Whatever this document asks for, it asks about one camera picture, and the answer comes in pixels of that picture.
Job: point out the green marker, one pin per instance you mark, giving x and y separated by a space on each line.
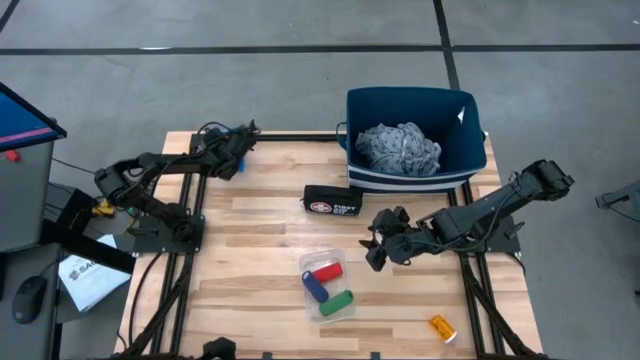
336 303

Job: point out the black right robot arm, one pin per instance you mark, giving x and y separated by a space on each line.
495 205

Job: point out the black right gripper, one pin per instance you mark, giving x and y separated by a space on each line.
405 242

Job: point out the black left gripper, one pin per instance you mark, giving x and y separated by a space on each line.
230 155

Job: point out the small red object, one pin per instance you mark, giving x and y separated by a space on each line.
11 155

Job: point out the blue screen monitor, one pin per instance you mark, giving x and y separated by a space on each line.
20 122

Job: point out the red bandage roll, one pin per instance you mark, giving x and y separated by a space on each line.
328 272

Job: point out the black rounded object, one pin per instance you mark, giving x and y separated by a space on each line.
219 349

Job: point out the grey patterned cloth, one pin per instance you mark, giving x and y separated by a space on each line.
400 150

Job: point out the yellow connector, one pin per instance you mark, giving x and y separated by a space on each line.
104 208

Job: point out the black metal beam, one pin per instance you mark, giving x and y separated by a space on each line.
90 247

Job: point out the clear plastic bag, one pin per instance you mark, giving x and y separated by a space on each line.
315 260

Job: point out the white fabric tag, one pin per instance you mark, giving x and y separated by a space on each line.
460 115

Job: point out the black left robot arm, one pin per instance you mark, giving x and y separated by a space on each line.
165 161

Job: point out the dark grey desk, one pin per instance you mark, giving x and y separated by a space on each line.
10 260

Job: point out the blue bandage roll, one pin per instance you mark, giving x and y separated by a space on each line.
315 286

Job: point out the grey metal cabinet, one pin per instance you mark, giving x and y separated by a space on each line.
25 200

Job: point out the grey metal stand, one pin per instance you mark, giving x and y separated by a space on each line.
620 197

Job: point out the black first aid kit pouch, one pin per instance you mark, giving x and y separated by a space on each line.
330 197

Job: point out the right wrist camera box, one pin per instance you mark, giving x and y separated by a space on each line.
392 217

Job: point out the orange pill bottle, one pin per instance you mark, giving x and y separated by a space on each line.
442 327

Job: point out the navy white striped fabric basket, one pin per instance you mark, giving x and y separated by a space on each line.
400 105

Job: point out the black computer mouse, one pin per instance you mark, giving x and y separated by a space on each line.
29 300

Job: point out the white printed paper booklet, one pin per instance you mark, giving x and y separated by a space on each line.
90 280

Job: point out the black table clamp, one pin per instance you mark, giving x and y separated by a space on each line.
267 356
375 356

